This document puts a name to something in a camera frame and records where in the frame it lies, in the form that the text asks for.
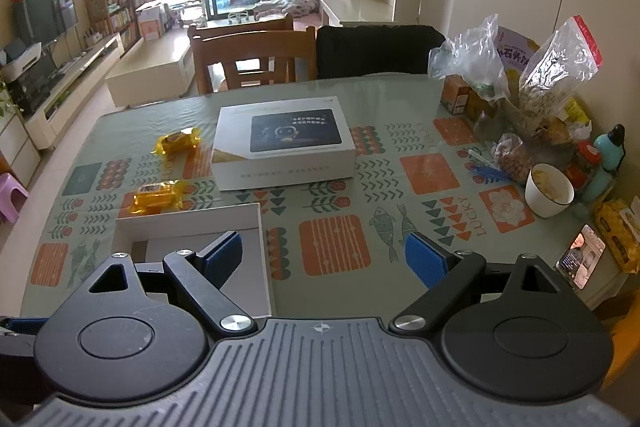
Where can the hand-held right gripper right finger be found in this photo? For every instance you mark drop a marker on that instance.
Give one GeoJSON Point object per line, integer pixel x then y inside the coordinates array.
{"type": "Point", "coordinates": [425, 264]}

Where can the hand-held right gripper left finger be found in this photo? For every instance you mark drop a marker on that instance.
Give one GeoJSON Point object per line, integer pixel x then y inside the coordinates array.
{"type": "Point", "coordinates": [222, 259]}

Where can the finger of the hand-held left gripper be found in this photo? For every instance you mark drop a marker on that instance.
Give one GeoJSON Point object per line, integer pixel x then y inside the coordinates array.
{"type": "Point", "coordinates": [25, 325]}

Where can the white box base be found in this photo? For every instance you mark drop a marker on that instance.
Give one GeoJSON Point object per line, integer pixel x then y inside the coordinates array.
{"type": "Point", "coordinates": [190, 219]}

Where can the yellow snack packet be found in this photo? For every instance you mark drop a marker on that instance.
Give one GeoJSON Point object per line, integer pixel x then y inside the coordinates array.
{"type": "Point", "coordinates": [155, 197]}
{"type": "Point", "coordinates": [177, 141]}

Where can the white tablet box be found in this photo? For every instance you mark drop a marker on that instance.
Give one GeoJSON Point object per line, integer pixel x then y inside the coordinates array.
{"type": "Point", "coordinates": [280, 157]}

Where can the blue clip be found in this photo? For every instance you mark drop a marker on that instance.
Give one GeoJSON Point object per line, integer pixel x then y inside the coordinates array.
{"type": "Point", "coordinates": [490, 172]}

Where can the purple plastic stool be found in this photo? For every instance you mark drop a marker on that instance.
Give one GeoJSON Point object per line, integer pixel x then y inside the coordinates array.
{"type": "Point", "coordinates": [11, 197]}

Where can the white bowl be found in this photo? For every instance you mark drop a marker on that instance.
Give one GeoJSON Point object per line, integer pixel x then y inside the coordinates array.
{"type": "Point", "coordinates": [545, 202]}

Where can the clear bag of nuts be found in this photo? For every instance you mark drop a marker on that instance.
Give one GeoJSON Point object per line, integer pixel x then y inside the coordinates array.
{"type": "Point", "coordinates": [512, 157]}

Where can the smartphone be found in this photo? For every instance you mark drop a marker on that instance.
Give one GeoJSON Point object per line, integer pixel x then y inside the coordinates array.
{"type": "Point", "coordinates": [580, 257]}

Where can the orange carton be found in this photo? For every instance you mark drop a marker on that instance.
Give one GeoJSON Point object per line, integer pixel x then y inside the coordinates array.
{"type": "Point", "coordinates": [454, 94]}

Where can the white coffee table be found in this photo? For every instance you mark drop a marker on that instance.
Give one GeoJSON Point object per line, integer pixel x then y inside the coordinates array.
{"type": "Point", "coordinates": [150, 79]}

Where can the red lid jar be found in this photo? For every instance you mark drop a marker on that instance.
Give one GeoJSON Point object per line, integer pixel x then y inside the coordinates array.
{"type": "Point", "coordinates": [586, 154]}

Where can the yellow cracker packet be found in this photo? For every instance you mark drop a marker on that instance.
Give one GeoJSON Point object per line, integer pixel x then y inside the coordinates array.
{"type": "Point", "coordinates": [620, 232]}

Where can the teal bottle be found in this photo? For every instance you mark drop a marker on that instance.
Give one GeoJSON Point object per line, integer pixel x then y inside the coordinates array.
{"type": "Point", "coordinates": [602, 157]}

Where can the crumpled clear plastic bag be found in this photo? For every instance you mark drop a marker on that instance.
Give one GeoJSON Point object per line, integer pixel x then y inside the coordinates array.
{"type": "Point", "coordinates": [465, 57]}

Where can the yellow chair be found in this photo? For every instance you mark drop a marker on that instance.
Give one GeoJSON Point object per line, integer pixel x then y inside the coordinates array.
{"type": "Point", "coordinates": [625, 347]}

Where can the black chair back cover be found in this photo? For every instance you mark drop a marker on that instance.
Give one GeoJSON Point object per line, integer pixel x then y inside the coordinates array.
{"type": "Point", "coordinates": [375, 52]}

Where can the white television cabinet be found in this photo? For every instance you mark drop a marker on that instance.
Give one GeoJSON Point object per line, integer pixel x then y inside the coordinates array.
{"type": "Point", "coordinates": [75, 87]}

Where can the purple snack box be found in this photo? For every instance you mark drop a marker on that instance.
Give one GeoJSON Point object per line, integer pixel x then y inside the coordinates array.
{"type": "Point", "coordinates": [517, 52]}

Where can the clear bag with red zip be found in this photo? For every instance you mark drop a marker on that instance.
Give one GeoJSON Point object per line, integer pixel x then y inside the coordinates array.
{"type": "Point", "coordinates": [560, 62]}

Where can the cardboard box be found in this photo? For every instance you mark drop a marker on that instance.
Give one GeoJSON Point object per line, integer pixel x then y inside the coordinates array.
{"type": "Point", "coordinates": [150, 22]}

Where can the white child table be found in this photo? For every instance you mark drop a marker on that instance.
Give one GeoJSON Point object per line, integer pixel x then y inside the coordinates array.
{"type": "Point", "coordinates": [187, 4]}

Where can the pile of clothes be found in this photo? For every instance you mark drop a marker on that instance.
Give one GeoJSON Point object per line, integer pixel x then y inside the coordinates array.
{"type": "Point", "coordinates": [285, 4]}

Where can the white printer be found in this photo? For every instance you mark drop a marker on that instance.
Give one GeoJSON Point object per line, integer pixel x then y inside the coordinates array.
{"type": "Point", "coordinates": [20, 62]}

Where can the white side desk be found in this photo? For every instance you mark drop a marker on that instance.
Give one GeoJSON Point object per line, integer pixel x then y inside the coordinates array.
{"type": "Point", "coordinates": [355, 9]}

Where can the wooden bookshelf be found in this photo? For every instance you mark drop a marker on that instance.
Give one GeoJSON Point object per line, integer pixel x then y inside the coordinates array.
{"type": "Point", "coordinates": [112, 17]}

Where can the flat screen television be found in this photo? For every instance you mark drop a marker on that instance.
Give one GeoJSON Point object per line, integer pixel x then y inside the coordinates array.
{"type": "Point", "coordinates": [45, 14]}

